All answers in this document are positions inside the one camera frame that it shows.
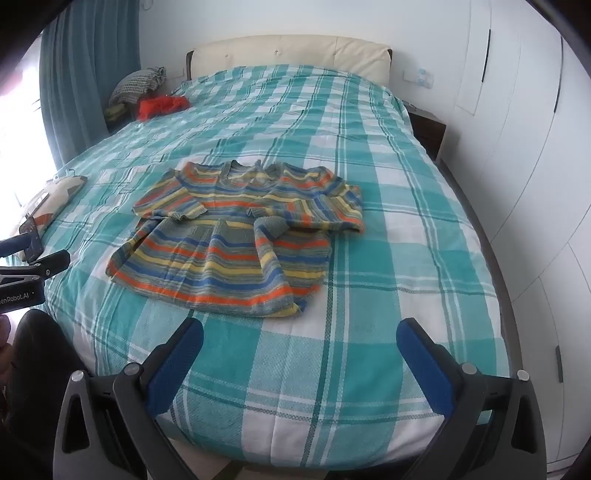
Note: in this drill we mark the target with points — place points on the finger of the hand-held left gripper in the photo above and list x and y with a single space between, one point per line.
32 240
48 264

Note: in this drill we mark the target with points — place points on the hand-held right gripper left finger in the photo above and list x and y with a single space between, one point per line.
178 360

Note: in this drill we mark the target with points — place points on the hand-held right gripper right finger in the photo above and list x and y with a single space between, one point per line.
422 362

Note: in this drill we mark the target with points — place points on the striped knit sweater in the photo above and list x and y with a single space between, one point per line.
231 240

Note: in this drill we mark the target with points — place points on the patterned cushion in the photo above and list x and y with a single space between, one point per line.
55 198

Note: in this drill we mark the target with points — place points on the person's dark pants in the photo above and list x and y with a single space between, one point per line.
41 360

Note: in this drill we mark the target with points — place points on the teal plaid bed blanket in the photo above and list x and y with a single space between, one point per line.
392 240

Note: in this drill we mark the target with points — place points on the green folded cloth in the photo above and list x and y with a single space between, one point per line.
114 113

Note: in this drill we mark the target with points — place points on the teal curtain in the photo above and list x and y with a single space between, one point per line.
87 69

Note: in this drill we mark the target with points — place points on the red fluffy cloth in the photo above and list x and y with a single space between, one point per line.
159 107

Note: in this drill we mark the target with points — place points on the grey knit cloth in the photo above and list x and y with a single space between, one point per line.
136 85

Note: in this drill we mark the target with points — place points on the white wardrobe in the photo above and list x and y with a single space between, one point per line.
521 184

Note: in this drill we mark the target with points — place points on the dark wooden nightstand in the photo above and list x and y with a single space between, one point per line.
427 131

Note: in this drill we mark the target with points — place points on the cream padded headboard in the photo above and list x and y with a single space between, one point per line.
295 55

